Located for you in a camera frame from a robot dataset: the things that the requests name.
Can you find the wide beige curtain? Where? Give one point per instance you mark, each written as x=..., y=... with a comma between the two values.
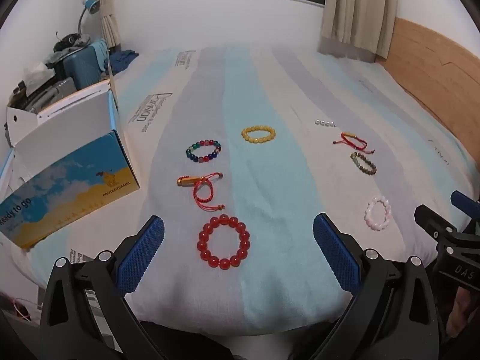
x=356, y=7

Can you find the light teal towel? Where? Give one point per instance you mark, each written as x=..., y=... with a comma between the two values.
x=98, y=50

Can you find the blue yellow cardboard box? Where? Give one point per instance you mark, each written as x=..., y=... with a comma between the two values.
x=75, y=180

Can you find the person's right hand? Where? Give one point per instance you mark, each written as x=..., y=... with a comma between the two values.
x=467, y=313

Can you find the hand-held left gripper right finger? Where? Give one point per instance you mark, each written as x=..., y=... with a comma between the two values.
x=337, y=258

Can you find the tied beige curtain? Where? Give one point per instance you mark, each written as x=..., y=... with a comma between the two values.
x=107, y=7

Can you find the blue desk lamp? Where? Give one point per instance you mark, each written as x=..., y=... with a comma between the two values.
x=90, y=5

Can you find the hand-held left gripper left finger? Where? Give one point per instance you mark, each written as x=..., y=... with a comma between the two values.
x=144, y=255

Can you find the wooden headboard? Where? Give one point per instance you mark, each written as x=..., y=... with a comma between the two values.
x=431, y=63

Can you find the dark clutter pile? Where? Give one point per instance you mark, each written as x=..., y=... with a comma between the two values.
x=69, y=41

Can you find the dark blue cloth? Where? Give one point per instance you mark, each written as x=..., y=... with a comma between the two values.
x=122, y=60

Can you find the teal suitcase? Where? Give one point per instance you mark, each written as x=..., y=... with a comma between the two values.
x=84, y=67

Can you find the striped bed sheet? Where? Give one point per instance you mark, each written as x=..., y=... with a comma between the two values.
x=262, y=195

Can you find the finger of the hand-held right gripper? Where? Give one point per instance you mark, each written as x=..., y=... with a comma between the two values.
x=435, y=223
x=467, y=204

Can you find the white tissue pack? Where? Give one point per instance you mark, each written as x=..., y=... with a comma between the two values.
x=35, y=77

